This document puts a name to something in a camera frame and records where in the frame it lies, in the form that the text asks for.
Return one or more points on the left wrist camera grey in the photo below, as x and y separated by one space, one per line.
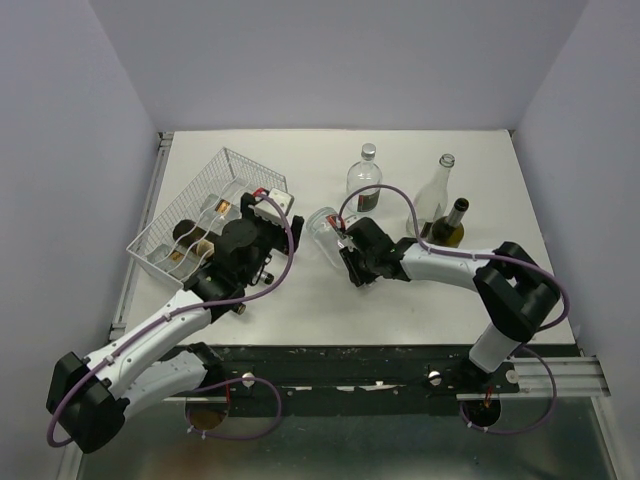
273 205

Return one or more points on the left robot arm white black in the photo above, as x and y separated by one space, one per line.
91 397

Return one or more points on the round clear bottle silver cap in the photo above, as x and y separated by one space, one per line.
363 173

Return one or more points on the square clear bottle front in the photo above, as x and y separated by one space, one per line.
173 261

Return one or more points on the olive wine bottle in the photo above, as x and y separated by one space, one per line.
448 231

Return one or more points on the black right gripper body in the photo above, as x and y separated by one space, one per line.
361 265

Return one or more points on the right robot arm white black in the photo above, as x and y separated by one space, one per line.
517 294

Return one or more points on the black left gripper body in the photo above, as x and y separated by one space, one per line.
270 235

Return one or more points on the small clear bottle silver cap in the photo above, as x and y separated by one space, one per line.
323 228

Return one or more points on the aluminium rail right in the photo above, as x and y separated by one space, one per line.
574 377

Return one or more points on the tall clear wine bottle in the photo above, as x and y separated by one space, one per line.
431 200

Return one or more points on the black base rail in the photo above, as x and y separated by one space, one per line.
330 381

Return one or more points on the white wire wine rack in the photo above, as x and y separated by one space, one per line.
229 175

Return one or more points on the square clear bottle black cap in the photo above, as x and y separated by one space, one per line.
216 212

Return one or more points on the dark green wine bottle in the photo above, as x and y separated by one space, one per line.
195 239

